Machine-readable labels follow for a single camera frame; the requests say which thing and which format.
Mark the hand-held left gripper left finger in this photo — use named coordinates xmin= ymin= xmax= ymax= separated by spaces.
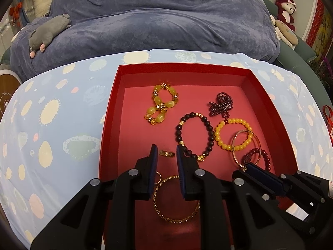
xmin=31 ymin=144 xmax=159 ymax=250

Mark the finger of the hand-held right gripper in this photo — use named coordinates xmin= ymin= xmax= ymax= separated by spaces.
xmin=246 ymin=162 xmax=290 ymax=196
xmin=232 ymin=170 xmax=285 ymax=207

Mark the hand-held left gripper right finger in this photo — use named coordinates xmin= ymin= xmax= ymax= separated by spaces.
xmin=176 ymin=145 xmax=305 ymax=250

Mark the red bead bracelet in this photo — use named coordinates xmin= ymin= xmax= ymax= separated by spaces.
xmin=242 ymin=147 xmax=271 ymax=174

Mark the thin gold bangle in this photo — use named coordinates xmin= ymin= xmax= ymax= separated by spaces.
xmin=229 ymin=129 xmax=261 ymax=168

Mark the gold chain bracelet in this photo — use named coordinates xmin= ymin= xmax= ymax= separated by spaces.
xmin=153 ymin=176 xmax=201 ymax=223

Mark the red cardboard box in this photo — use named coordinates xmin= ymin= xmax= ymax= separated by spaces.
xmin=98 ymin=65 xmax=299 ymax=250

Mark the dark wooden bead bracelet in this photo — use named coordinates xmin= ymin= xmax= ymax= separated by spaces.
xmin=175 ymin=112 xmax=215 ymax=162

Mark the yellow round bead bracelet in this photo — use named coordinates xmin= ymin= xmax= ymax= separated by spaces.
xmin=215 ymin=118 xmax=253 ymax=151

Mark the red gift bag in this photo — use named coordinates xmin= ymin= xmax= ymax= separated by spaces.
xmin=323 ymin=105 xmax=333 ymax=144

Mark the blue spotted bed sheet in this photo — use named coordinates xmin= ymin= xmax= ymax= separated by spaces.
xmin=0 ymin=49 xmax=333 ymax=250

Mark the potted plant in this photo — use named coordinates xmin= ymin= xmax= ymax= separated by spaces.
xmin=307 ymin=55 xmax=333 ymax=89

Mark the green sofa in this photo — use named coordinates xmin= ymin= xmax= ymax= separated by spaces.
xmin=246 ymin=0 xmax=333 ymax=97

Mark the beige plush toy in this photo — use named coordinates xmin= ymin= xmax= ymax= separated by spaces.
xmin=271 ymin=14 xmax=299 ymax=50

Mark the purple-blue plush blanket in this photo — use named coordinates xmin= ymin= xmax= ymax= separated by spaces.
xmin=9 ymin=0 xmax=280 ymax=82

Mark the red monkey plush toy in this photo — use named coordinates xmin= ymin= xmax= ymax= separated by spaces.
xmin=275 ymin=0 xmax=297 ymax=32

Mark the round wooden white-rimmed device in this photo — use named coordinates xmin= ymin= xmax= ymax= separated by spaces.
xmin=0 ymin=69 xmax=21 ymax=121

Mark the grey plush toy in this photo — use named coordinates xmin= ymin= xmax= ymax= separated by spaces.
xmin=28 ymin=14 xmax=71 ymax=58

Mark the red ribbon bow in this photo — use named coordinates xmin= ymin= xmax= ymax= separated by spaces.
xmin=9 ymin=2 xmax=24 ymax=26

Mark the yellow crystal bead bracelet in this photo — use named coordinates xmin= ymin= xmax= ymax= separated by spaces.
xmin=144 ymin=82 xmax=180 ymax=126

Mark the dark red garnet bracelet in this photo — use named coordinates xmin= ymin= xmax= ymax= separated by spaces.
xmin=208 ymin=92 xmax=235 ymax=118

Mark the red wall banner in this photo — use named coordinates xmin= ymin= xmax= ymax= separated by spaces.
xmin=306 ymin=0 xmax=326 ymax=46

